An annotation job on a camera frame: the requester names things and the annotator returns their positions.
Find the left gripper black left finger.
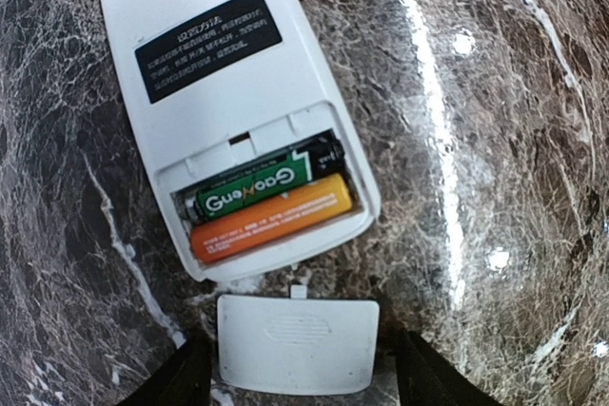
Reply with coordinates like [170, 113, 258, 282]
[118, 334, 212, 406]

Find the orange battery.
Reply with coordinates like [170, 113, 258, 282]
[190, 173, 353, 264]

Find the green battery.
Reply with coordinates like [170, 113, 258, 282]
[175, 130, 345, 224]

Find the white red remote control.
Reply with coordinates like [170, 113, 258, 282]
[101, 0, 381, 282]

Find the white battery cover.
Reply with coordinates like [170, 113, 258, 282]
[217, 285, 380, 396]

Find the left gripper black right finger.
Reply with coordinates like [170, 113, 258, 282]
[395, 329, 501, 406]

